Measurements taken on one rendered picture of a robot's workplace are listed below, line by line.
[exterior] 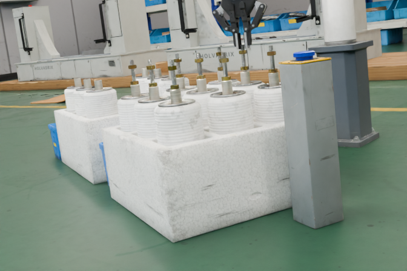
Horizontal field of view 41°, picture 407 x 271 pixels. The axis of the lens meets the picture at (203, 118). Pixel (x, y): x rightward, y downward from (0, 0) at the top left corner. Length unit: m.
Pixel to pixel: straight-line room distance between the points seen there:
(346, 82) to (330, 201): 0.64
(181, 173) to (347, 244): 0.32
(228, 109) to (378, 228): 0.36
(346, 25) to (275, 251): 0.87
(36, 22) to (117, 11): 1.37
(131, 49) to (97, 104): 3.08
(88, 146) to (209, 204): 0.56
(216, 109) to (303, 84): 0.21
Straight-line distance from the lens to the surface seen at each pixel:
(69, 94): 1.82
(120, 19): 4.61
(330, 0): 1.67
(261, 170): 1.13
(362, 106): 1.70
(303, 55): 1.02
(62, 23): 8.67
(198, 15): 4.15
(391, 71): 3.16
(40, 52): 5.76
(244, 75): 1.30
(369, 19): 6.18
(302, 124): 1.02
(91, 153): 1.56
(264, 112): 1.18
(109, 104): 1.59
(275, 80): 1.20
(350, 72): 1.66
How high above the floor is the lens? 0.39
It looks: 9 degrees down
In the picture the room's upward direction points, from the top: 7 degrees counter-clockwise
